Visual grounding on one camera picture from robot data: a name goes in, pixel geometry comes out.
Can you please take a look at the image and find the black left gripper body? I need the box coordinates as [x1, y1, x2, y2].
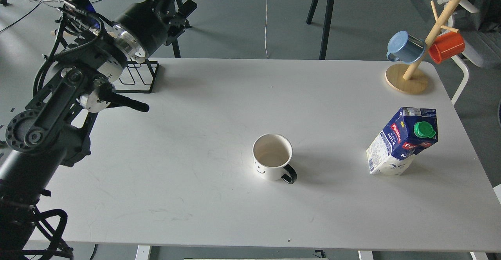
[112, 0, 178, 60]

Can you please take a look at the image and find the wooden mug tree stand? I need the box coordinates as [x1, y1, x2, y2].
[385, 0, 478, 94]

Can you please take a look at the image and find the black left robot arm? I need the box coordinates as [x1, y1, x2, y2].
[1, 0, 197, 260]

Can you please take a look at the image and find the blue white milk carton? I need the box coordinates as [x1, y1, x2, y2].
[366, 107, 438, 175]

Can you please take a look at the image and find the white smiley mug black handle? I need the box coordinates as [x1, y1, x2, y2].
[252, 134, 297, 184]

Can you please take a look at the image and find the blue enamel mug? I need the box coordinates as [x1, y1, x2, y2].
[386, 31, 427, 64]

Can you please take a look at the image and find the black wire mug rack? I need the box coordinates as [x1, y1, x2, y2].
[113, 60, 160, 94]

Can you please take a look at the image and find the orange enamel mug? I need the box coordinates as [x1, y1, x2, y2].
[428, 32, 465, 64]

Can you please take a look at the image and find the white chair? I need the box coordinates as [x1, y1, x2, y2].
[437, 0, 500, 105]

